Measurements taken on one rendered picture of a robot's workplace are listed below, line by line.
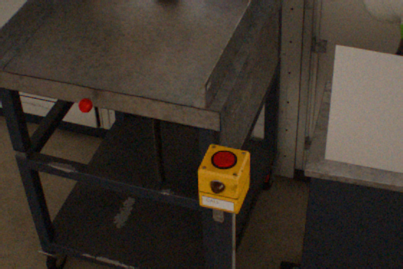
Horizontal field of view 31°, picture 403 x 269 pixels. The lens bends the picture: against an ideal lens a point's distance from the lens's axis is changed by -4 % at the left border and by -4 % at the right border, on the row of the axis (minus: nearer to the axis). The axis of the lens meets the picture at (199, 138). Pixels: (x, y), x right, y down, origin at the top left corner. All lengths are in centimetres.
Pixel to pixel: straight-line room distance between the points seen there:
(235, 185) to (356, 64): 34
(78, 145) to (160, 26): 105
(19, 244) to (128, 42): 97
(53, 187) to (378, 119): 146
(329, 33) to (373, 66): 76
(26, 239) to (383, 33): 134
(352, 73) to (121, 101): 53
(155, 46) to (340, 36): 64
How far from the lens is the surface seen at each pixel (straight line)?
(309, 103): 240
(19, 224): 259
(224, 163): 139
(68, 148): 282
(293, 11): 221
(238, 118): 187
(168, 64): 173
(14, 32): 189
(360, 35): 219
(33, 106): 287
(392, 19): 170
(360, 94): 150
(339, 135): 158
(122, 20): 191
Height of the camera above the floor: 187
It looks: 42 degrees down
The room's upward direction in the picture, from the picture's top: 3 degrees counter-clockwise
